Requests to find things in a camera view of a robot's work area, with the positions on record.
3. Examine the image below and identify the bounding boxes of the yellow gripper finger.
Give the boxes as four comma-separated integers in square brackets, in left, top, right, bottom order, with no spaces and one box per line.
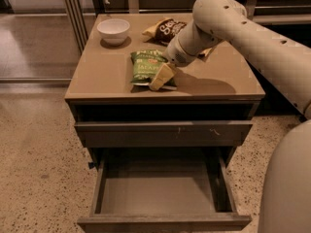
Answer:
[149,63,177,91]

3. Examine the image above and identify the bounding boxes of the green jalapeno chip bag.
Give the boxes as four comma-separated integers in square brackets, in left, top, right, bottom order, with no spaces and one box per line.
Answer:
[130,50,177,90]

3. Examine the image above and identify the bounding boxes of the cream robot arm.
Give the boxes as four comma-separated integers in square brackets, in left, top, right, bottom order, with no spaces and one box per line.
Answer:
[164,0,311,233]

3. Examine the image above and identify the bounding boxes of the brown chip bag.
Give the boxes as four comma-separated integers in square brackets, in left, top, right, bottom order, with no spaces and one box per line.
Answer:
[143,17,187,46]

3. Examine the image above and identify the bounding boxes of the grey drawer cabinet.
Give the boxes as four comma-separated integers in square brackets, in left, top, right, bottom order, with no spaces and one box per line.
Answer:
[65,14,264,163]

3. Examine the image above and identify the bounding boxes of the closed top drawer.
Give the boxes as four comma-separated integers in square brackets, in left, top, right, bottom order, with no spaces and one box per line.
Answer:
[75,120,252,148]

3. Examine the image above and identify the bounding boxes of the open middle drawer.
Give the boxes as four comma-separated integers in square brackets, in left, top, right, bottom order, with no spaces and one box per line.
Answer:
[78,152,251,233]

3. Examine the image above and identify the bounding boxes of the white ceramic bowl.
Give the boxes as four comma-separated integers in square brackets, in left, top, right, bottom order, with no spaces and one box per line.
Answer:
[97,18,130,46]

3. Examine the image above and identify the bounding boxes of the metal railing frame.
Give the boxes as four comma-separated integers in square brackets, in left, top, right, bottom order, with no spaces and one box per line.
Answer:
[63,0,311,50]

